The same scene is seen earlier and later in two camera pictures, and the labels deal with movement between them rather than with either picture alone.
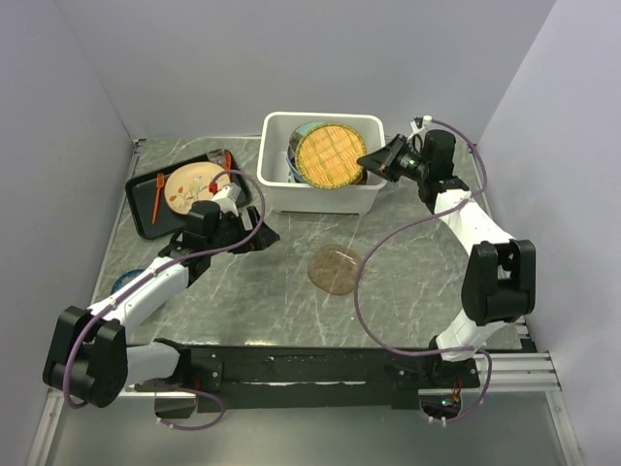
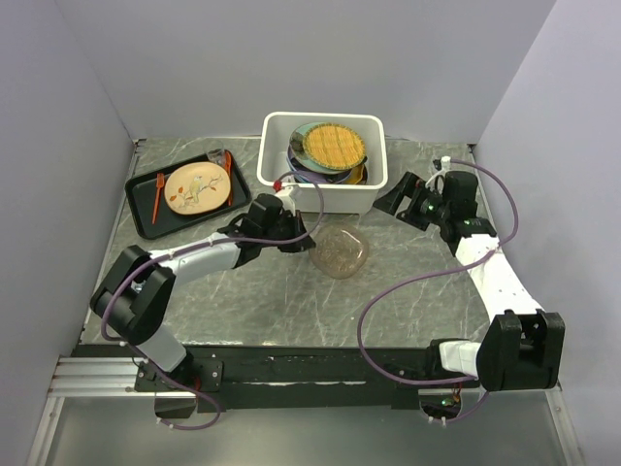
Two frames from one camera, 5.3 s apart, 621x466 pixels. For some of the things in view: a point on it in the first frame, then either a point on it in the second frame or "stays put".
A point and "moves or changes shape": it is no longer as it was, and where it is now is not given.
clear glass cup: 217,155 stays put
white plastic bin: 287,195 stays put
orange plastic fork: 160,182 stays put
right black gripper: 383,161 -> 416,188
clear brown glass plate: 335,269 moves or changes shape
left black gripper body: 231,231 -> 287,227
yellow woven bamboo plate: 326,155 moves or changes shape
